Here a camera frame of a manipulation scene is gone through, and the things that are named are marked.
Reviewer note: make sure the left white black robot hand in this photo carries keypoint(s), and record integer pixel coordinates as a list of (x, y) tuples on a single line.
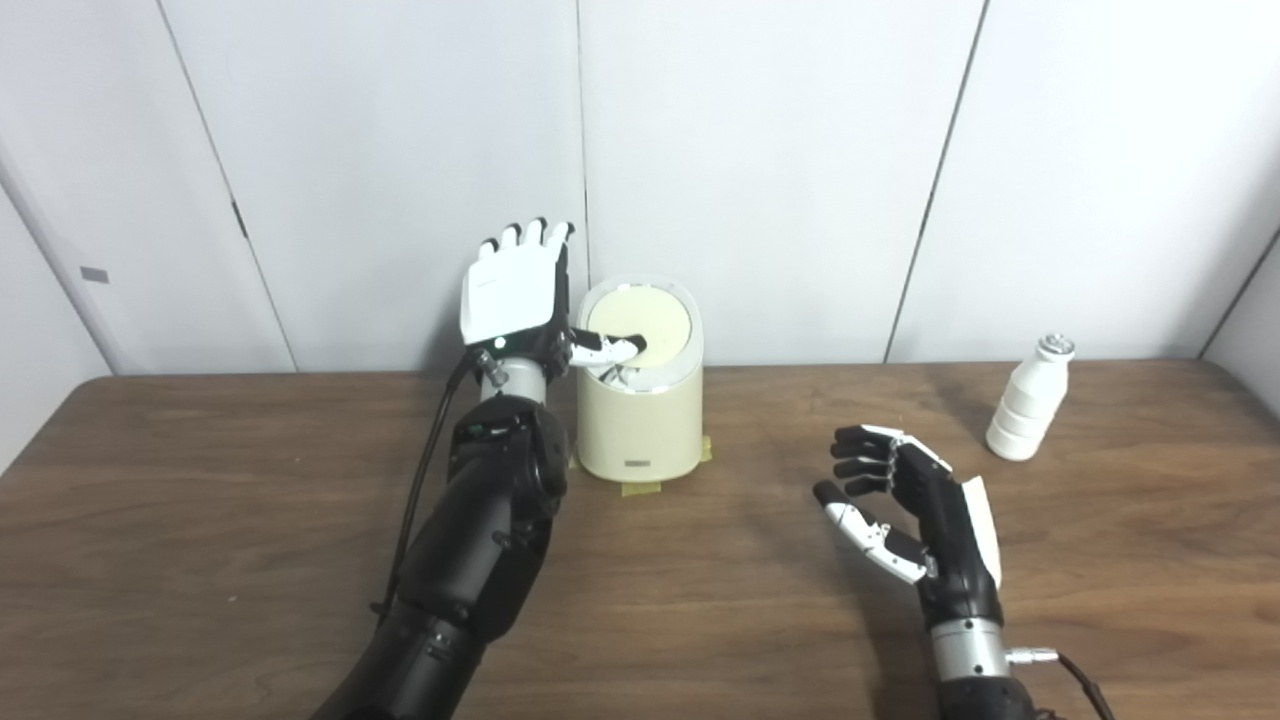
[(508, 295)]

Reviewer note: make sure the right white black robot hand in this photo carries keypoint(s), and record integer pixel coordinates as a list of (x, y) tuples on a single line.
[(950, 545)]

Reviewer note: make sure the round cream bin lid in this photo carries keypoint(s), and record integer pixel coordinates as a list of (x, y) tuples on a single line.
[(655, 315)]

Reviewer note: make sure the small white plastic bottle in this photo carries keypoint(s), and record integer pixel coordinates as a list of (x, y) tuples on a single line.
[(1022, 415)]

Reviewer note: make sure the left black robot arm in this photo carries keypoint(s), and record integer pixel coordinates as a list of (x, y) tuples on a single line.
[(470, 550)]

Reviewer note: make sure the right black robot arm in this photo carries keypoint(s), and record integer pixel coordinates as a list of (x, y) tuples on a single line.
[(968, 650)]

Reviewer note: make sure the cream-colored bin body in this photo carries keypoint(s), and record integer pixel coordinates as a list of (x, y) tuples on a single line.
[(640, 425)]

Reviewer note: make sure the black wall panel hinge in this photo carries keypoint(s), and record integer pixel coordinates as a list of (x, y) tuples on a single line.
[(240, 219)]

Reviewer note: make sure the small grey wall label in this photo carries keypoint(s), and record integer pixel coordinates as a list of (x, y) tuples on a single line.
[(94, 274)]

